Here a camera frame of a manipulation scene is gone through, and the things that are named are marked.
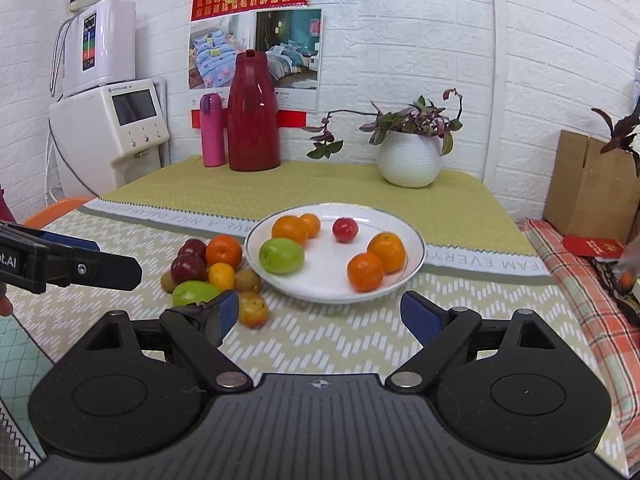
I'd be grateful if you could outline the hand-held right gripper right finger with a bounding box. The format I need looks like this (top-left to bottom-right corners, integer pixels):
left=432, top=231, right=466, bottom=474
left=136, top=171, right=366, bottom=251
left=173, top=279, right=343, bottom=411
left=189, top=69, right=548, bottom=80
left=385, top=290, right=558, bottom=395

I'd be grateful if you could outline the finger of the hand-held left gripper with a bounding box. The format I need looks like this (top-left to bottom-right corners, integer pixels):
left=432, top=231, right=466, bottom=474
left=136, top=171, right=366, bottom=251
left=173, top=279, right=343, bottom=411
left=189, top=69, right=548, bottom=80
left=44, top=248, right=143, bottom=291
left=0, top=220, right=100, bottom=254

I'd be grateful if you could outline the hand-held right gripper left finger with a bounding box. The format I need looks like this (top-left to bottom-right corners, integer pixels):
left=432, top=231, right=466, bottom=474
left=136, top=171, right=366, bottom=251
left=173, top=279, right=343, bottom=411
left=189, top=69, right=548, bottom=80
left=85, top=289, right=254, bottom=394

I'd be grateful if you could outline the red yellow peach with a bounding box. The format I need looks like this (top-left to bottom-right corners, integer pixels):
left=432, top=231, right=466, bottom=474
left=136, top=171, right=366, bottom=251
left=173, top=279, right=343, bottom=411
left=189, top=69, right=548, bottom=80
left=238, top=291, right=269, bottom=329

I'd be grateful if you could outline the small yellow orange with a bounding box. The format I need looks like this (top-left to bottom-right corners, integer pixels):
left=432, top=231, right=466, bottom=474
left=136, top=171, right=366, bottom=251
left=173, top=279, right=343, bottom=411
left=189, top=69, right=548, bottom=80
left=207, top=263, right=236, bottom=292

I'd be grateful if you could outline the green jujube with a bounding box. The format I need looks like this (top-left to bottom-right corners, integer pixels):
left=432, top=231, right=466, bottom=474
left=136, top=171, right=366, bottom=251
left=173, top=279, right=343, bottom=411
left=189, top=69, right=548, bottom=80
left=259, top=238, right=305, bottom=275
left=172, top=281, right=221, bottom=307

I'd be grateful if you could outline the dark red apple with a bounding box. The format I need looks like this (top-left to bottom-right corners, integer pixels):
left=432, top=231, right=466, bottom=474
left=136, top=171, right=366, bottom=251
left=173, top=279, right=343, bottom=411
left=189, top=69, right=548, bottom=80
left=171, top=255, right=208, bottom=285

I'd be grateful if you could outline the deep orange tangerine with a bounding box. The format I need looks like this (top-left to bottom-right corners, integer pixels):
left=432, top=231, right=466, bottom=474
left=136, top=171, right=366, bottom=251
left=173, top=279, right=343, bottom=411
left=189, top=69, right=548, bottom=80
left=205, top=235, right=243, bottom=269
left=347, top=252, right=386, bottom=293

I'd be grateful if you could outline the dark red plum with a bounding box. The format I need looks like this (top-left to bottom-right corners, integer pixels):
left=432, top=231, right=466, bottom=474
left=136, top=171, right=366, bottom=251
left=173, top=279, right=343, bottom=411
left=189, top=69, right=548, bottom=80
left=177, top=239, right=207, bottom=261

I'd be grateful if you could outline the large orange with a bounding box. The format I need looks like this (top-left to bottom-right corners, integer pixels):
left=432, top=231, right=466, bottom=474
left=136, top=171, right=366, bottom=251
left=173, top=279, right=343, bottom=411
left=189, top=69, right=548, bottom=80
left=271, top=215, right=309, bottom=247
left=367, top=232, right=406, bottom=274

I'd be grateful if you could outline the white plate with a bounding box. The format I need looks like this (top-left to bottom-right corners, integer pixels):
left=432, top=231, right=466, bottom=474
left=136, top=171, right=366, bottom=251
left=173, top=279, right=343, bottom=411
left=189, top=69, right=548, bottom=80
left=243, top=202, right=427, bottom=305

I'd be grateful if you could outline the red tomato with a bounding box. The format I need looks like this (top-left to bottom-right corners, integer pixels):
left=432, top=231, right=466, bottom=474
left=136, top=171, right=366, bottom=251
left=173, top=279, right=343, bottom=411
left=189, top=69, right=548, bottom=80
left=333, top=217, right=359, bottom=243

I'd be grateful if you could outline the orange plastic stool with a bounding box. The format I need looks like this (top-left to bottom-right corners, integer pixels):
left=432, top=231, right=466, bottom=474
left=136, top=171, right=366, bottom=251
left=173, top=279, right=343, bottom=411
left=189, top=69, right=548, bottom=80
left=22, top=197, right=98, bottom=228

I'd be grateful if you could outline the white water dispenser with screen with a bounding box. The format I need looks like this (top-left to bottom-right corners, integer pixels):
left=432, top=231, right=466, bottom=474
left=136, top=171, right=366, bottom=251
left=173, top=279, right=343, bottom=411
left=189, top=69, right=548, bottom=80
left=48, top=76, right=171, bottom=198

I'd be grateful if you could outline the red plaid cloth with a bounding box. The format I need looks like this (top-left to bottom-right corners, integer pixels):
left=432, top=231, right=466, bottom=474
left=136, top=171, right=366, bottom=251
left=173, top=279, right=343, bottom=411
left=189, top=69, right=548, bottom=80
left=520, top=217, right=640, bottom=441

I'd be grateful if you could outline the white potted purple plant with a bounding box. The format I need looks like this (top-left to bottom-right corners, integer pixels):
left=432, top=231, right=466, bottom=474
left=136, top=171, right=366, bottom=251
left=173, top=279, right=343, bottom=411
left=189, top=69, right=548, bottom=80
left=305, top=87, right=464, bottom=189

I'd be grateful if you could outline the pink thermos bottle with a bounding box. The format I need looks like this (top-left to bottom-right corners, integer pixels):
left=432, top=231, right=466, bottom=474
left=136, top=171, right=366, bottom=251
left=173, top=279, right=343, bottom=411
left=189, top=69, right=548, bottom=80
left=199, top=93, right=225, bottom=168

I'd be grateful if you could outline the red envelope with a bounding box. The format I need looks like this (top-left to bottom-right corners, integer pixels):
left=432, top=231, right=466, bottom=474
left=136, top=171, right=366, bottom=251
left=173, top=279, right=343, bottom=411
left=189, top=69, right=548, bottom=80
left=562, top=235, right=626, bottom=261

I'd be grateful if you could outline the red thermos jug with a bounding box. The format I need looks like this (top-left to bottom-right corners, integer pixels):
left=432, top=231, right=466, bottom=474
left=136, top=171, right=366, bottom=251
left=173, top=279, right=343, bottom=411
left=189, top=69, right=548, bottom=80
left=227, top=49, right=282, bottom=172

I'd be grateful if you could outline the black patterned cloth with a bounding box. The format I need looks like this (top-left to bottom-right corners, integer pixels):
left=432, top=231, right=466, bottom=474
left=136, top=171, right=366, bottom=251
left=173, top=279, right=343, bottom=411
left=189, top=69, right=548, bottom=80
left=587, top=255, right=640, bottom=322

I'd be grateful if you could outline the white water purifier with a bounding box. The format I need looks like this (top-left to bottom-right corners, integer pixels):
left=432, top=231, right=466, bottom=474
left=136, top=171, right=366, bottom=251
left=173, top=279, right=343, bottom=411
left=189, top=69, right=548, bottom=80
left=61, top=0, right=137, bottom=98

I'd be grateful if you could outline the large cardboard box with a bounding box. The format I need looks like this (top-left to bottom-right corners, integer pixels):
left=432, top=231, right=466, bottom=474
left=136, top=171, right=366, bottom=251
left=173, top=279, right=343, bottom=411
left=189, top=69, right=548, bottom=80
left=544, top=130, right=640, bottom=243

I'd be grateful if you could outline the clear plastic bag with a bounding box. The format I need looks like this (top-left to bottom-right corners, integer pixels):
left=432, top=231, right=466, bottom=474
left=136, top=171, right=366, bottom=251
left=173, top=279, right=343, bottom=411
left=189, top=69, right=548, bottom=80
left=617, top=245, right=640, bottom=292

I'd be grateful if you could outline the dark purple plant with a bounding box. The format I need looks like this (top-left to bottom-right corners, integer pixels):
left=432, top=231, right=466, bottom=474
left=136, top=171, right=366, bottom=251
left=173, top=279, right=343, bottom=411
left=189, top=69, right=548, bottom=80
left=591, top=102, right=640, bottom=176

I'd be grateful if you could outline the grey purifier hose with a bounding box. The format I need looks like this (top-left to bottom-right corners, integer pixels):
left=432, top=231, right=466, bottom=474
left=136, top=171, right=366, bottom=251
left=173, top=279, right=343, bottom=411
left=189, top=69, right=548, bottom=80
left=50, top=17, right=76, bottom=98

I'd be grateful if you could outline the red wall calendar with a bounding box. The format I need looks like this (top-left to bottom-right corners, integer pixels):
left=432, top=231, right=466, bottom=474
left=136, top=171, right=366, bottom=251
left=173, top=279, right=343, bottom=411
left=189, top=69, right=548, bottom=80
left=187, top=0, right=323, bottom=128

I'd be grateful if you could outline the white wall conduit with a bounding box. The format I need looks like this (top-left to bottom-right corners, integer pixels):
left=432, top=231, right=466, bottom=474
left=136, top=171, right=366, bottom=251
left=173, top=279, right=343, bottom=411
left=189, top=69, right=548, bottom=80
left=480, top=0, right=507, bottom=183

